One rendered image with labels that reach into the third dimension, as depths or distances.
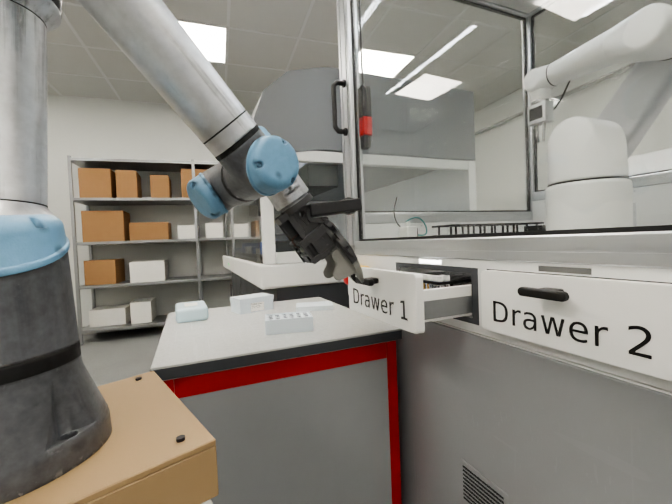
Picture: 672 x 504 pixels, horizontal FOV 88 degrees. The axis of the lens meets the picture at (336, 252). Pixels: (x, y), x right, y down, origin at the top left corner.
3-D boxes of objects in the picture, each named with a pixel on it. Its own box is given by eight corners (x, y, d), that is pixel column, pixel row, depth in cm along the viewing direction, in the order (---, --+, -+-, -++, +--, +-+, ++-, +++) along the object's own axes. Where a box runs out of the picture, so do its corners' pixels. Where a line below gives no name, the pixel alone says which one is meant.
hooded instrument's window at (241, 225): (261, 264, 148) (256, 157, 146) (224, 255, 312) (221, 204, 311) (468, 251, 192) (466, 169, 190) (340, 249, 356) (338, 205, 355)
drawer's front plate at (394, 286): (417, 335, 63) (415, 274, 62) (349, 308, 89) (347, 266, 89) (425, 333, 63) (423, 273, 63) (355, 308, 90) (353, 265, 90)
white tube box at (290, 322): (265, 335, 89) (264, 320, 88) (265, 327, 97) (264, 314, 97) (313, 330, 91) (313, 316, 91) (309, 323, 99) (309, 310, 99)
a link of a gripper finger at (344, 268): (346, 296, 71) (318, 261, 70) (366, 278, 73) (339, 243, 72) (351, 297, 68) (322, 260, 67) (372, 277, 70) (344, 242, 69)
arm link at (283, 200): (291, 177, 72) (303, 169, 64) (304, 195, 73) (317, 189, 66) (262, 197, 70) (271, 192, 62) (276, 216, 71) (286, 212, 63)
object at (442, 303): (419, 323, 65) (418, 291, 65) (358, 303, 88) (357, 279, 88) (562, 301, 80) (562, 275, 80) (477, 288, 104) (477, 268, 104)
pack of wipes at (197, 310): (209, 320, 110) (208, 305, 110) (176, 324, 106) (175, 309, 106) (205, 312, 123) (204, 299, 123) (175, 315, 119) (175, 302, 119)
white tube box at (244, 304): (240, 314, 116) (239, 299, 116) (230, 311, 123) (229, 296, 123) (274, 309, 124) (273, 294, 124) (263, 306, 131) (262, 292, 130)
